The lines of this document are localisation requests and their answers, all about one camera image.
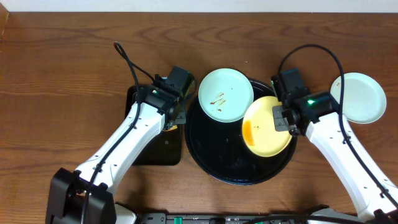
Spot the green and yellow sponge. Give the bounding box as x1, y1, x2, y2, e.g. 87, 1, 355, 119
163, 125, 178, 131

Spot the yellow plate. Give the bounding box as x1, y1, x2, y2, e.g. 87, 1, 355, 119
241, 96, 292, 157

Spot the light blue plate top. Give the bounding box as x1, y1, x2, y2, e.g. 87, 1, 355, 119
198, 68, 254, 123

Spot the light blue plate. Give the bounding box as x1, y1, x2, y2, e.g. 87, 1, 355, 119
198, 68, 254, 123
343, 72, 387, 124

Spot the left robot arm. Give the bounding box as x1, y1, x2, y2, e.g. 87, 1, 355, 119
45, 86, 188, 223

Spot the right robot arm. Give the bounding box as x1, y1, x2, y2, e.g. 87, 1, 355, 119
275, 89, 397, 223

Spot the black rectangular tray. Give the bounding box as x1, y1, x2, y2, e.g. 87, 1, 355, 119
124, 85, 182, 166

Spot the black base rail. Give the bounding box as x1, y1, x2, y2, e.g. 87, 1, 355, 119
133, 212, 358, 224

